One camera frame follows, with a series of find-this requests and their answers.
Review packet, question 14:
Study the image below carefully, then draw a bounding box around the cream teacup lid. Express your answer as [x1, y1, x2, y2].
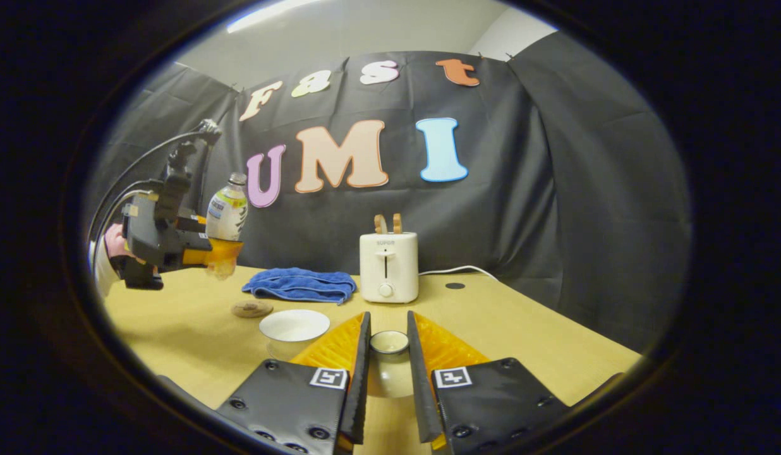
[365, 330, 416, 399]

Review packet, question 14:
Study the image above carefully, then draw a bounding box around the white toaster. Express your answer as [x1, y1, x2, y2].
[359, 232, 420, 304]

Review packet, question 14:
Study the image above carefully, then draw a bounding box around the clear plastic water bottle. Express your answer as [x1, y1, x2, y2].
[205, 173, 250, 280]

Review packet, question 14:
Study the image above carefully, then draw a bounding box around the black backdrop cloth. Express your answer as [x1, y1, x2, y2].
[87, 32, 691, 351]

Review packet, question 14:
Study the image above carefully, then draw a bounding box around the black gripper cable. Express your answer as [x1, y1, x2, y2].
[88, 130, 205, 242]

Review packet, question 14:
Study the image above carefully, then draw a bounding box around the cream ceramic teacup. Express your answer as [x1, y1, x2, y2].
[259, 309, 331, 360]

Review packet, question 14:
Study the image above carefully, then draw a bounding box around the blue towel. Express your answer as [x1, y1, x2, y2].
[242, 267, 358, 305]

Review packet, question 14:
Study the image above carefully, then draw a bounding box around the white toaster cable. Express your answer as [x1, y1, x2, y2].
[418, 265, 500, 282]

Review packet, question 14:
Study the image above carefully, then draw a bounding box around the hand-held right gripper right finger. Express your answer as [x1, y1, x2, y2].
[408, 310, 569, 454]

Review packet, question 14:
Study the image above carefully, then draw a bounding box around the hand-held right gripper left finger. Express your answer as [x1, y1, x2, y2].
[217, 312, 372, 454]

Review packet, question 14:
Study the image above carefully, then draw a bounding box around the round brown coaster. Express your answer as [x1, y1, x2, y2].
[231, 300, 274, 319]

